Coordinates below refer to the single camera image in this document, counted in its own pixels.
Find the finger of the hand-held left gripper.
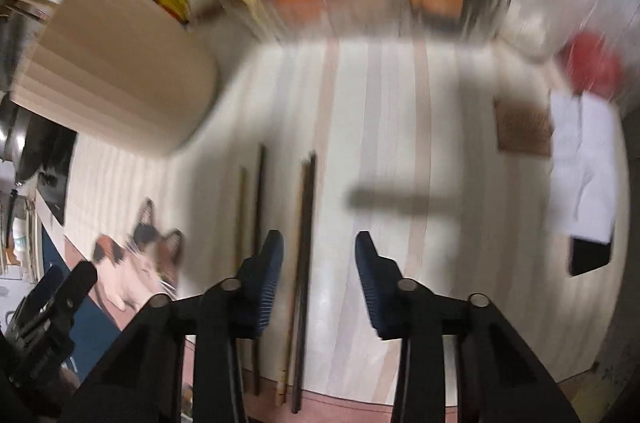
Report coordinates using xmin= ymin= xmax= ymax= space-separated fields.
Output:
xmin=20 ymin=264 xmax=66 ymax=319
xmin=52 ymin=260 xmax=99 ymax=319

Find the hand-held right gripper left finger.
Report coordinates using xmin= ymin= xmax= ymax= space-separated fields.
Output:
xmin=60 ymin=230 xmax=285 ymax=423

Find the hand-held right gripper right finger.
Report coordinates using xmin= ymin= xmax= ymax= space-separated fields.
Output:
xmin=355 ymin=230 xmax=581 ymax=423

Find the light pale-tipped chopstick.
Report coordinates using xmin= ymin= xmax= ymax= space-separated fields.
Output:
xmin=274 ymin=159 xmax=308 ymax=408

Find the dark brown chopstick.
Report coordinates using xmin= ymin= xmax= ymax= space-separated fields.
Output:
xmin=291 ymin=152 xmax=318 ymax=415
xmin=251 ymin=144 xmax=266 ymax=397

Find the cream ribbed chopstick holder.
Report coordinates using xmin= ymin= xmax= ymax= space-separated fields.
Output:
xmin=10 ymin=0 xmax=218 ymax=158

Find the metal dish rack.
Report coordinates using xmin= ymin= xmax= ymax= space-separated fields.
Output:
xmin=0 ymin=188 xmax=46 ymax=284

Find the blue kitchen cabinet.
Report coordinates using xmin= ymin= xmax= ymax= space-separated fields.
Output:
xmin=37 ymin=223 xmax=131 ymax=374

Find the black induction cooktop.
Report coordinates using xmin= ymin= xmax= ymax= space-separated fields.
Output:
xmin=35 ymin=130 xmax=76 ymax=226

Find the wok with steel lid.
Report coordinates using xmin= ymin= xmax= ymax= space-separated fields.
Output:
xmin=0 ymin=100 xmax=76 ymax=188

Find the striped cat print tablecloth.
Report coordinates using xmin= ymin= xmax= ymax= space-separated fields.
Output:
xmin=62 ymin=38 xmax=631 ymax=409

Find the black smartphone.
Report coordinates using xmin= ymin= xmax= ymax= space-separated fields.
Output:
xmin=569 ymin=235 xmax=613 ymax=278

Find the brown label patch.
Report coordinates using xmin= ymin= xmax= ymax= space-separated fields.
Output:
xmin=494 ymin=99 xmax=555 ymax=156

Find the white paper sheet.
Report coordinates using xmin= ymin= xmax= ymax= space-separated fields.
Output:
xmin=547 ymin=89 xmax=623 ymax=244

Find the white round food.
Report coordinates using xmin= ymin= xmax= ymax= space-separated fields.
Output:
xmin=505 ymin=18 xmax=561 ymax=58

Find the red tomato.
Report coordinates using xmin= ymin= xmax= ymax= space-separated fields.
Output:
xmin=557 ymin=32 xmax=625 ymax=98

